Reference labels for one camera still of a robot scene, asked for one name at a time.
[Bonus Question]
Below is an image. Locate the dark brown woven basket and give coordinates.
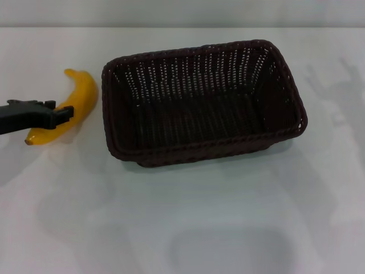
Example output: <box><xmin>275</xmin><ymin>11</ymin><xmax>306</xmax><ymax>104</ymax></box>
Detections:
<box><xmin>101</xmin><ymin>39</ymin><xmax>309</xmax><ymax>168</ymax></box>

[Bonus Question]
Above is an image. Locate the yellow banana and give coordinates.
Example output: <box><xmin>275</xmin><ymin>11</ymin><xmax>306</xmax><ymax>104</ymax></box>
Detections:
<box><xmin>24</xmin><ymin>67</ymin><xmax>99</xmax><ymax>146</ymax></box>

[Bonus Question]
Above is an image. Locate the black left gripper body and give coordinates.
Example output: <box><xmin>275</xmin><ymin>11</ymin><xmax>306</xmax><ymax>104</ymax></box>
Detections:
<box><xmin>0</xmin><ymin>99</ymin><xmax>56</xmax><ymax>135</ymax></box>

